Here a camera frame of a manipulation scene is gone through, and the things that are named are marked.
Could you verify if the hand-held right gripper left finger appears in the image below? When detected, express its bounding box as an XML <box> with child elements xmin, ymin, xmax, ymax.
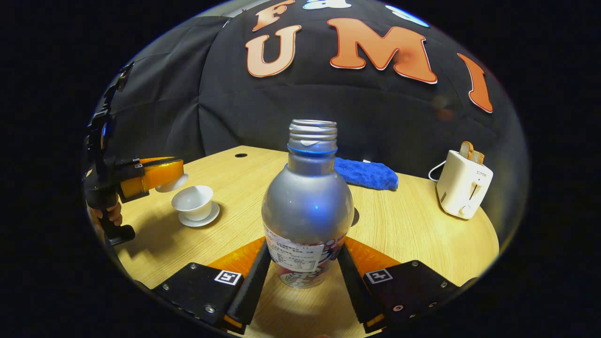
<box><xmin>153</xmin><ymin>236</ymin><xmax>273</xmax><ymax>335</ymax></box>

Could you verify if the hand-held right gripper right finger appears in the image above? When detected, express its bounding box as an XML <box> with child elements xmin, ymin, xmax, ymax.
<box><xmin>337</xmin><ymin>236</ymin><xmax>478</xmax><ymax>334</ymax></box>

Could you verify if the white teacup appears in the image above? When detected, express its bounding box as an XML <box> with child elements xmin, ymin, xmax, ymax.
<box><xmin>171</xmin><ymin>185</ymin><xmax>214</xmax><ymax>221</ymax></box>

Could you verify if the silver water bottle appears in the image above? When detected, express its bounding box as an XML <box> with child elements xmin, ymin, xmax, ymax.
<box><xmin>262</xmin><ymin>119</ymin><xmax>354</xmax><ymax>289</ymax></box>

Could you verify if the white saucer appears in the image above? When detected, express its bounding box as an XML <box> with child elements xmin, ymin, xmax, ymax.
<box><xmin>178</xmin><ymin>202</ymin><xmax>220</xmax><ymax>228</ymax></box>

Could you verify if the blue towel cloth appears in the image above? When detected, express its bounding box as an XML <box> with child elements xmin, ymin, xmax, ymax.
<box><xmin>334</xmin><ymin>157</ymin><xmax>400</xmax><ymax>191</ymax></box>

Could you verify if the white toaster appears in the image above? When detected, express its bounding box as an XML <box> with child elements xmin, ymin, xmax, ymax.
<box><xmin>436</xmin><ymin>150</ymin><xmax>494</xmax><ymax>220</ymax></box>

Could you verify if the black backdrop cloth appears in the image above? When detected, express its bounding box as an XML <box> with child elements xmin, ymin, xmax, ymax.
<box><xmin>87</xmin><ymin>0</ymin><xmax>529</xmax><ymax>212</ymax></box>

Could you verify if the white toaster cable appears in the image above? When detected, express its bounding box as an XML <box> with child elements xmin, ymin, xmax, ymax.
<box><xmin>428</xmin><ymin>161</ymin><xmax>447</xmax><ymax>183</ymax></box>

